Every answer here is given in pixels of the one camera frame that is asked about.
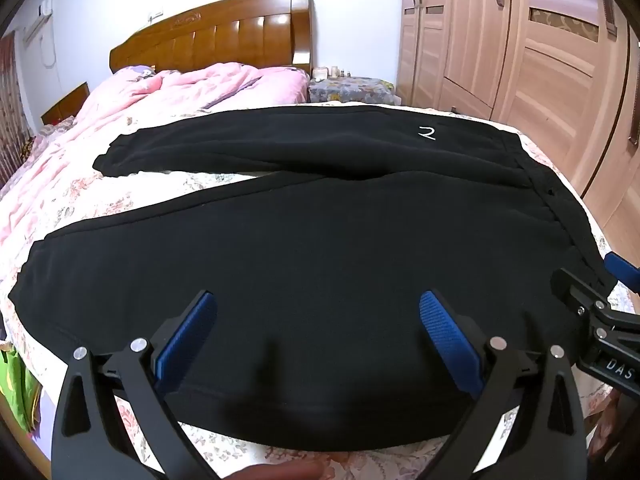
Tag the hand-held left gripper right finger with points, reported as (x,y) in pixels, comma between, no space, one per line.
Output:
(448,335)

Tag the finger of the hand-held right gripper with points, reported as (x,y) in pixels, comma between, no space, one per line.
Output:
(575,290)
(622,267)

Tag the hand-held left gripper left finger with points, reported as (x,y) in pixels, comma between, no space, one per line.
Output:
(187,332)

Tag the black pants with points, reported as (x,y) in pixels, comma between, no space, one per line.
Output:
(320,240)

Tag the person's left hand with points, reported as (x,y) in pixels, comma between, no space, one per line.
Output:
(280,472)

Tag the floral bed sheet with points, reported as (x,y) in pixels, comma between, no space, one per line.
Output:
(140,190)

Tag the green cloth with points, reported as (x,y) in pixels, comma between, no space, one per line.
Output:
(15,385)

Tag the wooden wardrobe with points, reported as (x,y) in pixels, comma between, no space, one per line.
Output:
(525,60)

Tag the pink quilt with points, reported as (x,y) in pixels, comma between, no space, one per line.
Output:
(165,90)

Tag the small wooden nightstand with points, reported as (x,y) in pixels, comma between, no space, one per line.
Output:
(65,105)

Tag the nightstand with floral cloth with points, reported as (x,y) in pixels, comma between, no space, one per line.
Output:
(350,90)

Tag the purple pillow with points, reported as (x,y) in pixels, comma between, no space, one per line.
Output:
(139,70)

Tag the patterned curtain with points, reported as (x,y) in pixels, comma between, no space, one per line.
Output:
(12,110)

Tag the white jars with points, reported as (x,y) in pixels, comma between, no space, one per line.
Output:
(322,72)

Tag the wooden bed headboard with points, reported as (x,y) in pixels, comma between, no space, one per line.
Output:
(225,32)

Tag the white wall socket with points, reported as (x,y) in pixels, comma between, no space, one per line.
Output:
(156,14)

